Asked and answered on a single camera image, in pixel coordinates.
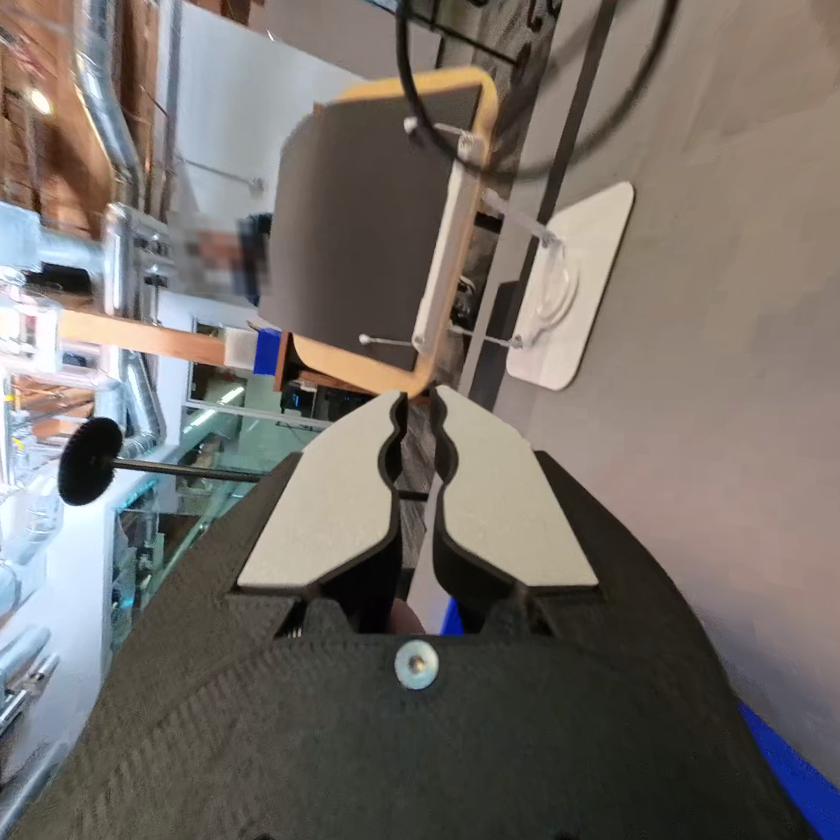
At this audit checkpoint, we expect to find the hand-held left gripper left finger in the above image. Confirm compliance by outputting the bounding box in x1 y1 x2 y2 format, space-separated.
235 390 409 595

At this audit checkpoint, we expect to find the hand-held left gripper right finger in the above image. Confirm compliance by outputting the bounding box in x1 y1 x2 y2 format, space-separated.
428 385 599 590

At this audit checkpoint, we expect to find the blue plastic bin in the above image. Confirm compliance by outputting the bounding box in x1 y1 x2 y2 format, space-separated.
440 596 840 840

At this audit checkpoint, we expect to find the black usb cable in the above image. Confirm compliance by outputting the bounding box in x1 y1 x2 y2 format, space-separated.
395 0 680 177

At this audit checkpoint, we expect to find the black disc on rod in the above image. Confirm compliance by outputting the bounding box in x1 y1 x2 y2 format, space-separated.
57 415 263 508

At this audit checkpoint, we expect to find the wooden beam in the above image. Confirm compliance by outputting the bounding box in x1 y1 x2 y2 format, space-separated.
59 308 227 363

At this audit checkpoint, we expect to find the wood-framed dark panel board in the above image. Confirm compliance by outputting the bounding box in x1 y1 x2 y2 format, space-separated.
258 66 497 399

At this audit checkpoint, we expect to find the black tape strip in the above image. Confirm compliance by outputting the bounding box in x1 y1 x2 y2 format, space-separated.
535 0 621 221

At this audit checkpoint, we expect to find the silver air duct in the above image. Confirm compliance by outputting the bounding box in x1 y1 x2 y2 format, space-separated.
72 0 145 191
118 351 168 460

